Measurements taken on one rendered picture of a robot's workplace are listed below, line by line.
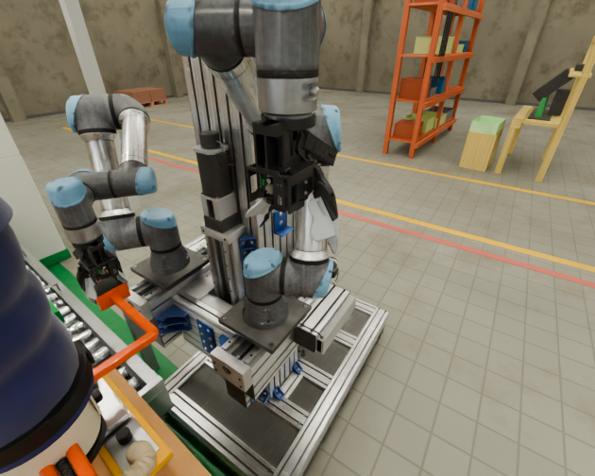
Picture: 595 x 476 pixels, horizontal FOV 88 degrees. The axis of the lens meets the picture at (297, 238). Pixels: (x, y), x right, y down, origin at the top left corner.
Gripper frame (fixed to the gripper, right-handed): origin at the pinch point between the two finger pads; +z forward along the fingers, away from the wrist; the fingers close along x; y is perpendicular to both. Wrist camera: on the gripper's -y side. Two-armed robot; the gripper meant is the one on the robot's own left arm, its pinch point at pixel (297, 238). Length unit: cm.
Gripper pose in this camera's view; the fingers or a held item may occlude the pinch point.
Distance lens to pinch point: 51.9
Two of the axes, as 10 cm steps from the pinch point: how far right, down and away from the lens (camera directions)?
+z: 0.0, 8.5, 5.3
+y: -5.5, 4.5, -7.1
